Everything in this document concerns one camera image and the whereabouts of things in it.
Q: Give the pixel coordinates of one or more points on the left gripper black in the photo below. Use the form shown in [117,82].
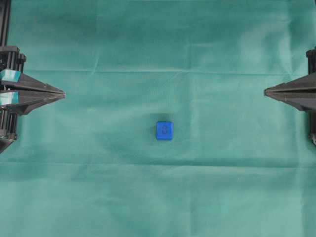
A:
[19,93]

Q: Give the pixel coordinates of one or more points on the blue cube block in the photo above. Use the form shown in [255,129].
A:
[164,130]

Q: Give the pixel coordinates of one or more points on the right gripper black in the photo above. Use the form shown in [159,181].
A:
[300,101]

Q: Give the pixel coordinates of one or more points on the green table cloth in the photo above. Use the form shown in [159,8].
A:
[240,164]

